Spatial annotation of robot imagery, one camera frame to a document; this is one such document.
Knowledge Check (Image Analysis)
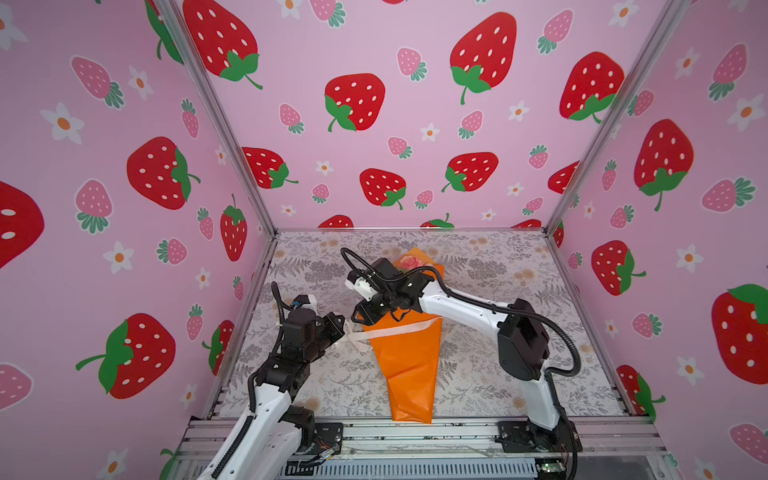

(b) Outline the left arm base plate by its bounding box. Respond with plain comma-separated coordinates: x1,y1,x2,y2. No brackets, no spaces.
295,422,344,456

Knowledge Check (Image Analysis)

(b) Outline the vertical aluminium post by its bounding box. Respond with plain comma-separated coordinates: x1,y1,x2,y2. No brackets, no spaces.
157,0,277,239
543,0,690,240

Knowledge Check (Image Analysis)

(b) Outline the left vertical aluminium post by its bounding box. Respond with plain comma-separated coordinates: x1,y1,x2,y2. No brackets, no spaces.
157,0,277,239

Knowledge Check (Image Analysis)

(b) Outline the orange wrapping paper sheet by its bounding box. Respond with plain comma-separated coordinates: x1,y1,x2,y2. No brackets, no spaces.
359,247,446,425

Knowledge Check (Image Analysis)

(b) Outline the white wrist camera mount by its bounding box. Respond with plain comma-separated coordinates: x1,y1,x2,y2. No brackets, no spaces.
291,294,318,313
345,272,378,301

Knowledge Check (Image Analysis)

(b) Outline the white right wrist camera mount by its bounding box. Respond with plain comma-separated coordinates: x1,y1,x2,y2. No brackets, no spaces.
345,272,378,301

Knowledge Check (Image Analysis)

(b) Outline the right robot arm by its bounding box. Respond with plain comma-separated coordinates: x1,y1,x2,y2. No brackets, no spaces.
341,248,582,452

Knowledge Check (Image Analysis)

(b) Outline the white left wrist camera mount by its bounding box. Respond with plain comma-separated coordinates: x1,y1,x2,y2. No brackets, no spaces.
291,294,318,313

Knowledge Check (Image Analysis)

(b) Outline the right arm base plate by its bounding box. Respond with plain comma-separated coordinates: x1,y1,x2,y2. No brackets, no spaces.
495,419,583,454

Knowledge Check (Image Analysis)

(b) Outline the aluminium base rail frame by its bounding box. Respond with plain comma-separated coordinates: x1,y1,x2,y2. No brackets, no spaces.
163,417,683,479

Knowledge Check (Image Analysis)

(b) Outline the right vertical aluminium post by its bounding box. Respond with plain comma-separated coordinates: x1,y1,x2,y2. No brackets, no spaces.
543,0,690,240

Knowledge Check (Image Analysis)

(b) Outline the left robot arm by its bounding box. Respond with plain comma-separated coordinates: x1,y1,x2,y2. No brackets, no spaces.
200,295,344,479

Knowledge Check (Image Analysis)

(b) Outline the cream ribbon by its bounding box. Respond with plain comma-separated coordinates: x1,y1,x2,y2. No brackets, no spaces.
341,317,440,353

